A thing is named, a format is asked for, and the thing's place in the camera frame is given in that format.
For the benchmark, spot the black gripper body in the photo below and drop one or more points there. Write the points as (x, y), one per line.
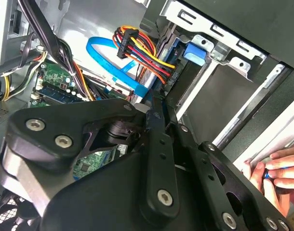
(101, 204)

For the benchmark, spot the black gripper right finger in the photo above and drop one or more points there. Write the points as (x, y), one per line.
(209, 168)

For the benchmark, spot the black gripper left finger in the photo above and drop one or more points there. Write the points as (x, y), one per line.
(53, 125)

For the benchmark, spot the hard disk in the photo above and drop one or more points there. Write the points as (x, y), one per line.
(194, 54)

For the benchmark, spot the person's hand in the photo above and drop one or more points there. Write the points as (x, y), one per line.
(286, 192)

